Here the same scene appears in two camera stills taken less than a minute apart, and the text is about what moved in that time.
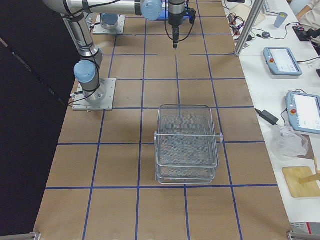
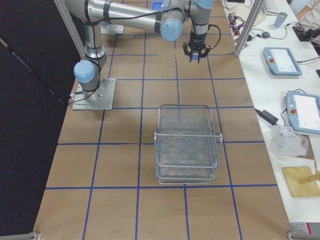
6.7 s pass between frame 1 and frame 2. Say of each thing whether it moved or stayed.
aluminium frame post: stayed
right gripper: moved
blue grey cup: stayed
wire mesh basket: stayed
